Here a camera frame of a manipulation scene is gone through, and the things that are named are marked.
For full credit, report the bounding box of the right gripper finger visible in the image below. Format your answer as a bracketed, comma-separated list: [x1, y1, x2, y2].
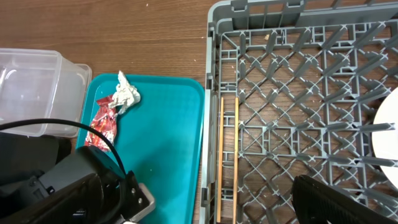
[292, 175, 395, 224]

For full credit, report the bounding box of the wooden chopstick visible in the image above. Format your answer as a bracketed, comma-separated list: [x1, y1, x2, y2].
[233, 97, 239, 224]
[216, 97, 224, 223]

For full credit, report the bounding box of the white cup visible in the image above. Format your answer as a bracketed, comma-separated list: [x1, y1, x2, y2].
[371, 86, 398, 190]

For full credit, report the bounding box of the red snack wrapper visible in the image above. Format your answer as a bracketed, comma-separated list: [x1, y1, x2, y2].
[85, 95, 118, 152]

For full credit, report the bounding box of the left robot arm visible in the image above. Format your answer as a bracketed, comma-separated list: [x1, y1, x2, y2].
[1, 146, 128, 223]

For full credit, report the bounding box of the grey dish rack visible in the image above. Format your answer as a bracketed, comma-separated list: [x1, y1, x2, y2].
[198, 1, 397, 223]

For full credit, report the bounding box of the teal plastic tray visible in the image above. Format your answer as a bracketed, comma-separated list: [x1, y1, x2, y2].
[75, 73, 205, 224]

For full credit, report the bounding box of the clear plastic bin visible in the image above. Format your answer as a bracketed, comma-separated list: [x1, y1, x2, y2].
[1, 48, 92, 124]

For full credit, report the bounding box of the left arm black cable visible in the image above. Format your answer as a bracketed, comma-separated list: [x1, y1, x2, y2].
[0, 118, 127, 180]

